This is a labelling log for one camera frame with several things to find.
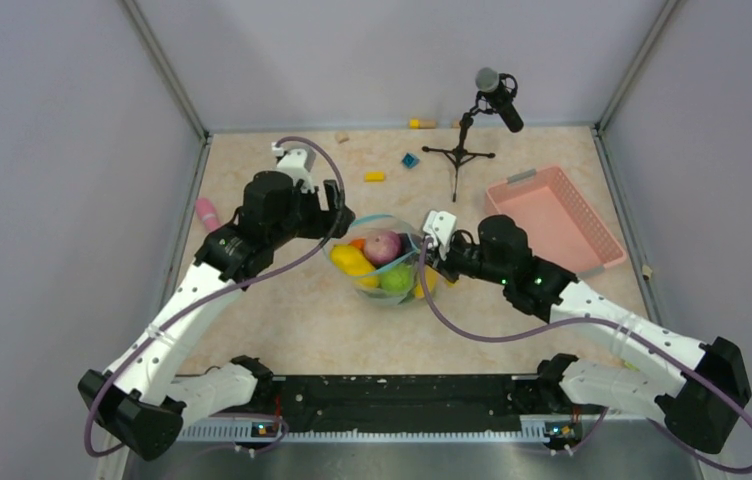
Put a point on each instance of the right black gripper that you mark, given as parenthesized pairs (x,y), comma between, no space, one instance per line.
(446,265)

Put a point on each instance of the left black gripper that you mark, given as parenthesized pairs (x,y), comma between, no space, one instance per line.
(326,219)

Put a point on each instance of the yellow lemon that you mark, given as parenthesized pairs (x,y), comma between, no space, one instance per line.
(428,279)

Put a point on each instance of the yellow banana piece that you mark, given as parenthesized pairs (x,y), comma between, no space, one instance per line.
(352,262)

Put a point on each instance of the green lime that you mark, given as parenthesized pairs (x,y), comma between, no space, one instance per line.
(397,280)

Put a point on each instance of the purple onion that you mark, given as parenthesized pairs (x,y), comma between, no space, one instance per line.
(382,247)

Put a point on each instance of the clear zip top bag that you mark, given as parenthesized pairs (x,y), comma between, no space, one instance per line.
(411,238)

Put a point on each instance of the orange tangerine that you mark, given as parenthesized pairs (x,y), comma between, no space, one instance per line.
(358,243)

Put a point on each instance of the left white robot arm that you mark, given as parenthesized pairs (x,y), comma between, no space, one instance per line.
(137,401)

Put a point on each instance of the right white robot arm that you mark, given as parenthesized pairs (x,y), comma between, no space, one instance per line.
(696,389)

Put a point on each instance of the pink plastic basket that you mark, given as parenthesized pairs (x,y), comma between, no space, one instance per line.
(562,226)

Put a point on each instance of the pink cylindrical tool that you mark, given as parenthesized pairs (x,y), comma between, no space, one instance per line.
(207,214)

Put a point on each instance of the small wooden block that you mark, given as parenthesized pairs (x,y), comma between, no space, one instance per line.
(341,137)

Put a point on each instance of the yellow rectangular block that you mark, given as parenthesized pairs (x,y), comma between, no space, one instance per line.
(375,176)

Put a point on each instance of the teal square block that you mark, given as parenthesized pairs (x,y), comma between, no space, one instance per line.
(409,160)

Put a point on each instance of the yellow and wood block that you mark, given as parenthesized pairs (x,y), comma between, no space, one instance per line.
(421,123)

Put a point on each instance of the black microphone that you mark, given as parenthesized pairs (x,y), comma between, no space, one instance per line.
(496,93)

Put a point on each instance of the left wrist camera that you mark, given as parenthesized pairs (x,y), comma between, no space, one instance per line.
(297,163)

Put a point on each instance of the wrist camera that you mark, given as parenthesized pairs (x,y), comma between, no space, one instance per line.
(438,229)
(297,163)

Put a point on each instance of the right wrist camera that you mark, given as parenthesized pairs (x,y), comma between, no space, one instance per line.
(438,229)

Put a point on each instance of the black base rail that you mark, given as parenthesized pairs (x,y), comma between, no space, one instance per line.
(407,404)

